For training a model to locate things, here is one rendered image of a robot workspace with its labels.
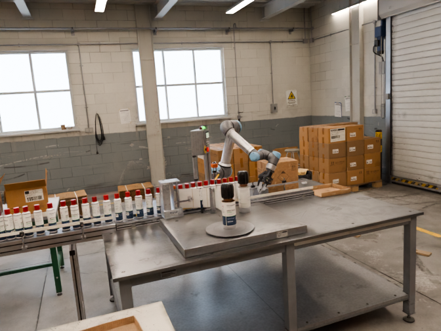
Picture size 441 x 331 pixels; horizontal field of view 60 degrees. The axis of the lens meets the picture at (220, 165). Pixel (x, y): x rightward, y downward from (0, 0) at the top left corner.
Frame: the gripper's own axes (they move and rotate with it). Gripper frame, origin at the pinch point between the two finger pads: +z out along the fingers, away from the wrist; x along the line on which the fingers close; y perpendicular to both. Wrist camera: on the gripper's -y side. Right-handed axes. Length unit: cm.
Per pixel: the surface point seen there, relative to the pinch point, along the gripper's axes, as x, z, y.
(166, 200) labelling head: -74, 33, 16
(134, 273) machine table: -94, 66, 84
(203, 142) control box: -61, -16, 1
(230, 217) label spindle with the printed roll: -47, 23, 65
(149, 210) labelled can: -78, 46, 3
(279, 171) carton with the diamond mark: 20.0, -23.3, -16.7
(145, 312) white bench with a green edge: -94, 70, 120
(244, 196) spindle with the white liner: -27.2, 7.7, 32.3
